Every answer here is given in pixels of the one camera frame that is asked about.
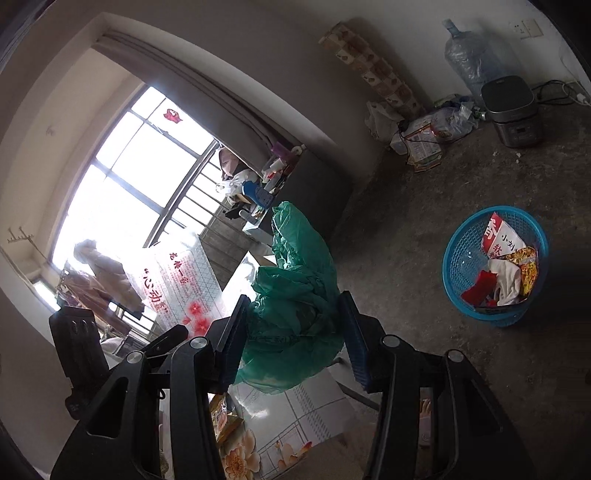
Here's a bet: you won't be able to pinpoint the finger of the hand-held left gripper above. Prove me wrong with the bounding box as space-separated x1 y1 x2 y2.
141 325 190 361

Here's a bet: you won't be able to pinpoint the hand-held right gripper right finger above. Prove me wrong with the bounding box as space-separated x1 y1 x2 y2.
338 291 539 480

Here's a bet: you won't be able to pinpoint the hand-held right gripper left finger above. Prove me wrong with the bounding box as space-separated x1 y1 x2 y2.
50 293 252 480

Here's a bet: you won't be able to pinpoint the green plastic bag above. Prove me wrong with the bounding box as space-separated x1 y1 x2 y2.
233 200 347 395

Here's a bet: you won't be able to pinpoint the red snack packet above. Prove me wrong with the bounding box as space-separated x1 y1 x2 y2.
461 270 498 306

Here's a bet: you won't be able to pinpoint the blue plastic basket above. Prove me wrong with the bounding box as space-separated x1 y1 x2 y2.
442 205 550 328

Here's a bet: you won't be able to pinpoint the white cloth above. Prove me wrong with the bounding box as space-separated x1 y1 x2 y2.
488 258 525 306

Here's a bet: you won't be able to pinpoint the red white chestnut bag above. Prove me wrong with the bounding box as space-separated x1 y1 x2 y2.
481 212 527 261

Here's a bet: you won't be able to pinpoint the clear sheet red print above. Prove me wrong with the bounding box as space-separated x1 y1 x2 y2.
124 240 241 342

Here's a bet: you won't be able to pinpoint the hanging clothes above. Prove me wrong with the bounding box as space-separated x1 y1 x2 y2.
65 239 144 319

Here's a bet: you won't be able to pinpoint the small snack packet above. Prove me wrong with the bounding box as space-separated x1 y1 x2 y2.
210 392 243 444

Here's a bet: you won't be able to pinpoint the floral top table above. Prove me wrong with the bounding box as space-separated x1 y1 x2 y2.
157 249 384 480

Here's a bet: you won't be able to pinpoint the person's bare foot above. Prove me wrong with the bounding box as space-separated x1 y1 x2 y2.
418 398 437 448

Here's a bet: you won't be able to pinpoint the metal balcony railing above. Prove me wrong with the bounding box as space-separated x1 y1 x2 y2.
152 143 259 287

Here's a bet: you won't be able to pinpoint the blue detergent bottle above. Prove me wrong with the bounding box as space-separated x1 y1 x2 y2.
242 180 273 206

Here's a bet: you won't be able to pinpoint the grey cabinet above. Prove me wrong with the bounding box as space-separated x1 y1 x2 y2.
240 143 356 259

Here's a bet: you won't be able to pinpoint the pink clothes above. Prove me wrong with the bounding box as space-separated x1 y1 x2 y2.
217 147 250 181

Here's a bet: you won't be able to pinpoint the window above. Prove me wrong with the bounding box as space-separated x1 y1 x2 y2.
51 83 222 333

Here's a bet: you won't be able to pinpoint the pile of packaging waste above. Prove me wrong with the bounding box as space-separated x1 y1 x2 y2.
390 95 485 174

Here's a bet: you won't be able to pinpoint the white plastic bag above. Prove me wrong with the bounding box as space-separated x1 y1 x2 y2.
365 100 400 141

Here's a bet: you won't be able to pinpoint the grey curtain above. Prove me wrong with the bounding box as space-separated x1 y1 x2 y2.
92 32 324 158

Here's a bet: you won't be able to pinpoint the grey rice cooker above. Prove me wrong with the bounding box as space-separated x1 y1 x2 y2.
480 76 543 148

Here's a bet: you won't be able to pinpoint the tall patterned cardboard box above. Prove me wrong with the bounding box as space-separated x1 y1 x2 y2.
318 18 428 118

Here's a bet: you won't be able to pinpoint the large blue water jug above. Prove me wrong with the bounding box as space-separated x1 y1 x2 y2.
442 18 520 100

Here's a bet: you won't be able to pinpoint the black power cable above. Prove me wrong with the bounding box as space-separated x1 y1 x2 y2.
531 79 591 105

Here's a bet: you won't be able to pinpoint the wall socket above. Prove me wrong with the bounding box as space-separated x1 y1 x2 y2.
512 18 544 38

